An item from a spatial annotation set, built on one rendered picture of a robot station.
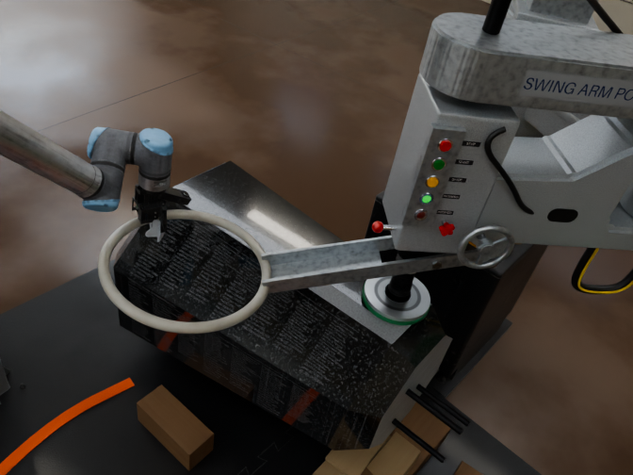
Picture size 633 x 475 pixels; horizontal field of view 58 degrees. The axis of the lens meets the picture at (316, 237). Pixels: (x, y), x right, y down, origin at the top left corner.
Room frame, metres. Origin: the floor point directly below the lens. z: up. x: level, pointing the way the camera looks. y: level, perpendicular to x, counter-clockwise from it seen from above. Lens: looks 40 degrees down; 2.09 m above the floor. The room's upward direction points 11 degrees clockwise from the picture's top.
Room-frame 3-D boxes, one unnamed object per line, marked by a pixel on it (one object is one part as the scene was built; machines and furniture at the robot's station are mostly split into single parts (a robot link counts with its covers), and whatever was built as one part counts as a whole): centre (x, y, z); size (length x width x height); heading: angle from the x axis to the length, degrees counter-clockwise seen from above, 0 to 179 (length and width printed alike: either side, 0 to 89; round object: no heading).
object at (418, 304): (1.30, -0.29, 0.82); 0.21 x 0.21 x 0.01
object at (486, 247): (1.21, -0.43, 1.18); 0.15 x 0.10 x 0.15; 102
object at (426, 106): (1.32, -0.36, 1.30); 0.36 x 0.22 x 0.45; 102
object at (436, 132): (1.17, -0.24, 1.35); 0.08 x 0.03 x 0.28; 102
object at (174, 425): (1.13, 0.38, 0.07); 0.30 x 0.12 x 0.12; 58
